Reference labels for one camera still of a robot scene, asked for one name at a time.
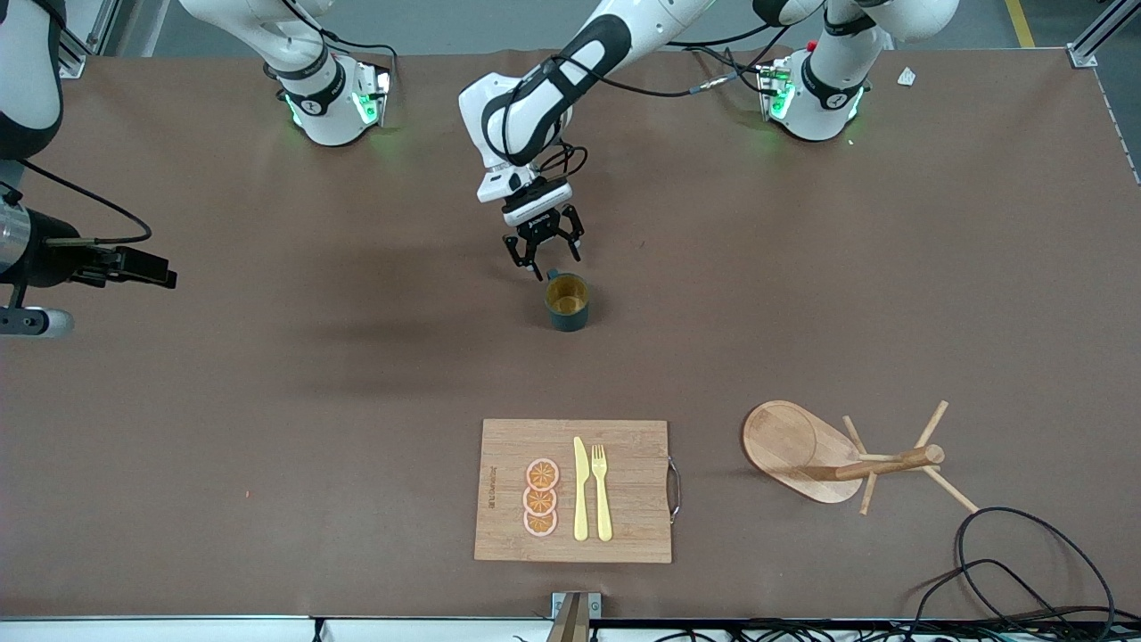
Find dark green mug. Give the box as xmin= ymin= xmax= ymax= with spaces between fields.
xmin=545 ymin=269 xmax=591 ymax=333

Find wooden cup rack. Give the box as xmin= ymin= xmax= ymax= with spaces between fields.
xmin=741 ymin=399 xmax=980 ymax=516

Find yellow plastic knife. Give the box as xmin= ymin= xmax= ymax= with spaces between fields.
xmin=572 ymin=436 xmax=591 ymax=542

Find wooden cutting board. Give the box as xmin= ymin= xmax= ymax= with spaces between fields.
xmin=473 ymin=418 xmax=682 ymax=564

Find yellow plastic fork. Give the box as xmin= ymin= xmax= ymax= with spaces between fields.
xmin=591 ymin=444 xmax=614 ymax=542

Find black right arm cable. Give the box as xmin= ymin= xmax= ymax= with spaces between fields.
xmin=18 ymin=159 xmax=154 ymax=246

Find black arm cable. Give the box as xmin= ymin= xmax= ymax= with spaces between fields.
xmin=18 ymin=159 xmax=154 ymax=246
xmin=499 ymin=22 xmax=776 ymax=184

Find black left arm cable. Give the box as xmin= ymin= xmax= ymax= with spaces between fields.
xmin=499 ymin=22 xmax=776 ymax=184

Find aluminium frame profile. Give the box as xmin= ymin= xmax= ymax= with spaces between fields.
xmin=1067 ymin=0 xmax=1141 ymax=68
xmin=53 ymin=0 xmax=101 ymax=77

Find black base cable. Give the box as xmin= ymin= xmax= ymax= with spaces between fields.
xmin=278 ymin=0 xmax=399 ymax=86
xmin=683 ymin=43 xmax=772 ymax=97

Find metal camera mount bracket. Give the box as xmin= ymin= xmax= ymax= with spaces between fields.
xmin=551 ymin=591 xmax=603 ymax=642

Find white table edge rail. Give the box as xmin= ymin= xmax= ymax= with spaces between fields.
xmin=0 ymin=617 xmax=1141 ymax=642

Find black table edge cables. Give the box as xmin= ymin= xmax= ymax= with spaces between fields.
xmin=624 ymin=617 xmax=1141 ymax=642

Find black looped cable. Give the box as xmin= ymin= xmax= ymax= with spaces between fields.
xmin=956 ymin=506 xmax=1117 ymax=636
xmin=907 ymin=558 xmax=1084 ymax=636

